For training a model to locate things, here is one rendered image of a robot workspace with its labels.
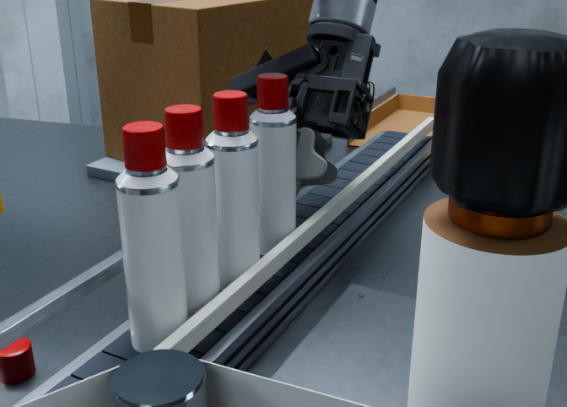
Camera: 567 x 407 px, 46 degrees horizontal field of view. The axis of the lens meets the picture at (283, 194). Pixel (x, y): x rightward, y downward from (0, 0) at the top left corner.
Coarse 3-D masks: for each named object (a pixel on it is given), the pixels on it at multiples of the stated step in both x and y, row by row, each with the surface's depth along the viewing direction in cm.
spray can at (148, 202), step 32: (128, 128) 52; (160, 128) 53; (128, 160) 53; (160, 160) 53; (128, 192) 53; (160, 192) 53; (128, 224) 54; (160, 224) 54; (128, 256) 55; (160, 256) 55; (128, 288) 57; (160, 288) 56; (160, 320) 57
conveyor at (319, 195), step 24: (384, 144) 115; (360, 168) 104; (312, 192) 95; (336, 192) 95; (312, 240) 81; (288, 264) 75; (264, 288) 70; (240, 312) 66; (120, 336) 62; (216, 336) 62; (96, 360) 59; (120, 360) 59
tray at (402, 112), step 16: (400, 96) 153; (416, 96) 151; (384, 112) 146; (400, 112) 151; (416, 112) 151; (432, 112) 151; (368, 128) 138; (384, 128) 140; (400, 128) 140; (352, 144) 130
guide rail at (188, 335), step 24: (432, 120) 116; (408, 144) 106; (384, 168) 97; (360, 192) 89; (312, 216) 78; (336, 216) 83; (288, 240) 73; (264, 264) 67; (240, 288) 63; (216, 312) 60; (192, 336) 57
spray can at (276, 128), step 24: (264, 96) 70; (288, 96) 71; (264, 120) 70; (288, 120) 70; (264, 144) 71; (288, 144) 71; (264, 168) 72; (288, 168) 72; (264, 192) 73; (288, 192) 73; (264, 216) 74; (288, 216) 74; (264, 240) 75
